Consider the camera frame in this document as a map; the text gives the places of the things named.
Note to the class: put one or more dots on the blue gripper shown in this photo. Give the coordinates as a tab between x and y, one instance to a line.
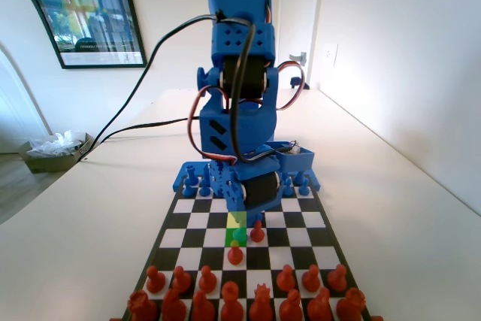
261	195

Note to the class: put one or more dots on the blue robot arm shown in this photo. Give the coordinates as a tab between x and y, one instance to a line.
255	125

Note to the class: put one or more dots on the red pawn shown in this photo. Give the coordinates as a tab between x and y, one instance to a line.
311	281
182	283
207	283
337	281
285	281
155	283
235	257
256	236

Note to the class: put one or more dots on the black and white chessboard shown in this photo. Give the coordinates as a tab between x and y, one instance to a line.
293	238

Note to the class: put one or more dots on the blue knight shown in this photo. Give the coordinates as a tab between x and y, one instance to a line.
206	174

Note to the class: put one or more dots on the blue rook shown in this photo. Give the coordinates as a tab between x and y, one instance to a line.
299	178
191	176

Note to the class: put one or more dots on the red king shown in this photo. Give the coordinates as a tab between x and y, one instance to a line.
230	306

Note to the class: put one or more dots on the red queen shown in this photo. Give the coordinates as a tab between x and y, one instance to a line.
262	307

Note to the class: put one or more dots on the red bishop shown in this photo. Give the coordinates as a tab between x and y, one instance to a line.
203	309
291	309

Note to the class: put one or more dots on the red knight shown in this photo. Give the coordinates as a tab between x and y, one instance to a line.
173	307
320	307

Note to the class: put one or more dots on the red rook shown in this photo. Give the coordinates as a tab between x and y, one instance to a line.
351	306
142	307

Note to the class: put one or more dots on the small blue clamp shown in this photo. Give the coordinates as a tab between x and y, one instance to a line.
302	85

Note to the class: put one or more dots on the clear plastic bag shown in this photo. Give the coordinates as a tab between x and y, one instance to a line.
56	144

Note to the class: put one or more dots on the cardboard box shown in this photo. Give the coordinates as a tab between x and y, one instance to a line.
49	165

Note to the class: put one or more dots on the white door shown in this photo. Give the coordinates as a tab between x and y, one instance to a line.
297	16

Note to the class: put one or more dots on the black framed poster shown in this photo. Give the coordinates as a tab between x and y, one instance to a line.
97	16

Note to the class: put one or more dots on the white arched panel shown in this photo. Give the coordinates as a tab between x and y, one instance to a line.
19	73

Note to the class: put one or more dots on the blue arm base plate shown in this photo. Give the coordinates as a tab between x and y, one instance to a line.
179	182

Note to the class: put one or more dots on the blue camera box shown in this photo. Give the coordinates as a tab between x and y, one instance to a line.
297	163

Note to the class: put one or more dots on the white wall switch plate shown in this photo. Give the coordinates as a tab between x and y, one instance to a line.
330	55

